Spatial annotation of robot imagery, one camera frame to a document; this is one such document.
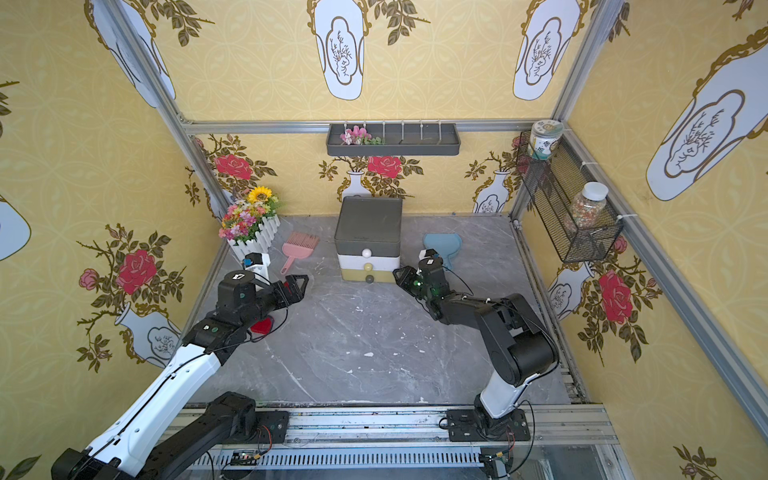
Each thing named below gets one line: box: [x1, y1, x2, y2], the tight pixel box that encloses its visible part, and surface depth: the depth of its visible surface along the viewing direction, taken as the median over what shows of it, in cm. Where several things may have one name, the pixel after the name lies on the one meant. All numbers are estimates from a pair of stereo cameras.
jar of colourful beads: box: [568, 182, 609, 231], surface depth 67 cm
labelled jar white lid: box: [529, 119, 565, 160], surface depth 87 cm
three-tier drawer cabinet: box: [334, 196, 403, 284], surface depth 95 cm
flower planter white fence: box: [218, 186, 281, 260], surface depth 102 cm
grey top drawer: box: [335, 240, 400, 257], surface depth 90 cm
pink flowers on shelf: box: [340, 125, 382, 146], surface depth 89 cm
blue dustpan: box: [423, 233, 462, 271], surface depth 116 cm
